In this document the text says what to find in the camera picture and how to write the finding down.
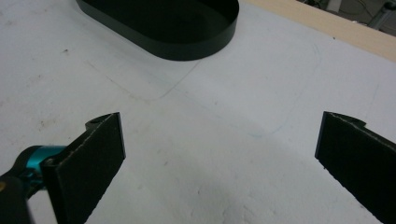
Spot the black oval tray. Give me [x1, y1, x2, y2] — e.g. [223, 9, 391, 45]
[75, 0, 240, 62]

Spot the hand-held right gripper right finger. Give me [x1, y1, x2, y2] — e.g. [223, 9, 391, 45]
[314, 110, 396, 224]

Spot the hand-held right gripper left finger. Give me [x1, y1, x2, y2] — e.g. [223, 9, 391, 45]
[40, 111, 127, 224]

